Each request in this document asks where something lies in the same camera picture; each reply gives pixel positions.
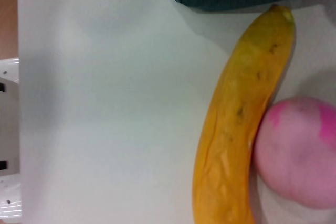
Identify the pink peach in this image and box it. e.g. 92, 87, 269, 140
254, 97, 336, 210

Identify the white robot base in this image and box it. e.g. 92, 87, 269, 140
0, 56, 23, 219

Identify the yellow banana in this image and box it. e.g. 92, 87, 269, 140
192, 4, 296, 224

